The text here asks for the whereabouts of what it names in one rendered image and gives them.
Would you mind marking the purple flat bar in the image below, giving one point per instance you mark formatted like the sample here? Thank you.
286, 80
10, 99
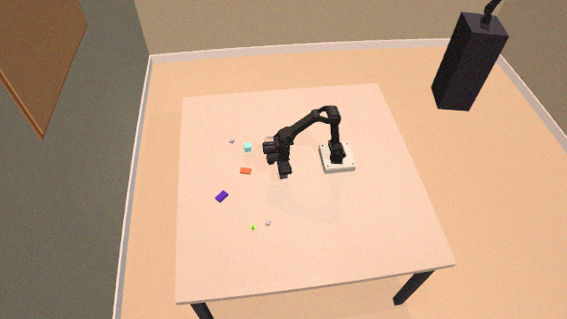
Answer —
221, 196

